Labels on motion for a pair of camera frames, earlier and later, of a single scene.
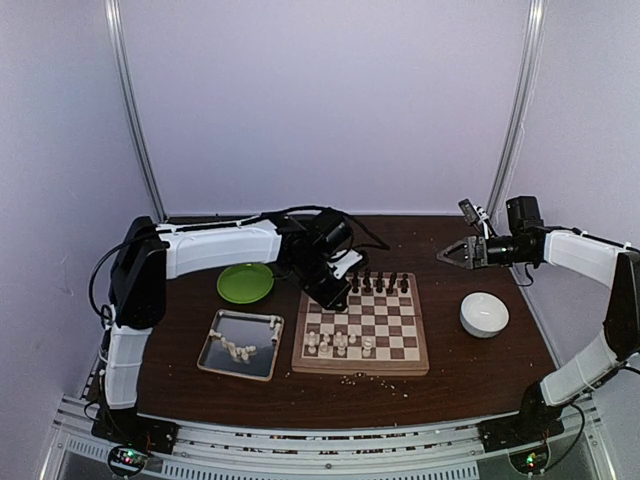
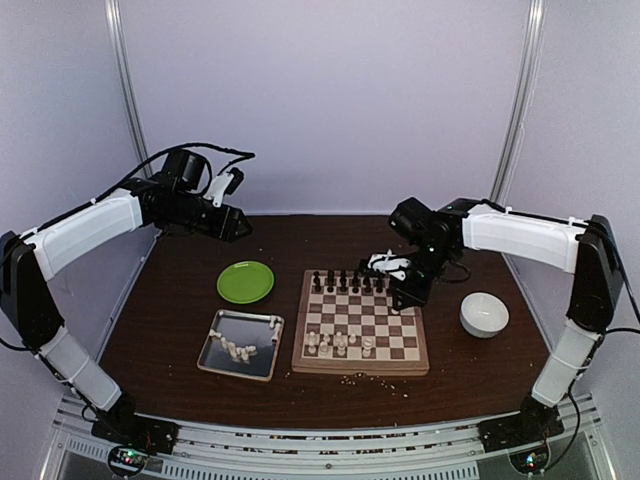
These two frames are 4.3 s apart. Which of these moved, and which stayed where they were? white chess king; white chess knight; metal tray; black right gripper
Moved: black right gripper
Stayed: metal tray; white chess knight; white chess king
